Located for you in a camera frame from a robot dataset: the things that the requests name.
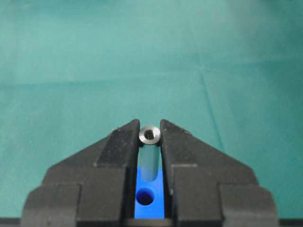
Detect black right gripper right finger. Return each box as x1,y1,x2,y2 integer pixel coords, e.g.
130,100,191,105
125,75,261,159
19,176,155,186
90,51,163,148
160,120,279,227

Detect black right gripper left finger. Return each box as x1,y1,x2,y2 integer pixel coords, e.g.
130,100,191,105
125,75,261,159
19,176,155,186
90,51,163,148
20,119,140,227

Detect small silver metal shaft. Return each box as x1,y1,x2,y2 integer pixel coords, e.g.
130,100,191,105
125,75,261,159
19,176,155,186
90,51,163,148
139,126,161,182

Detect blue plastic gear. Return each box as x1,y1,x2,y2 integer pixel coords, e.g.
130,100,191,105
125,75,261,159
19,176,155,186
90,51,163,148
134,167,165,219

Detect green cloth mat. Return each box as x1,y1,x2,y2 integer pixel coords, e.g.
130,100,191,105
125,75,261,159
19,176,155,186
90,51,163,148
0,0,303,218

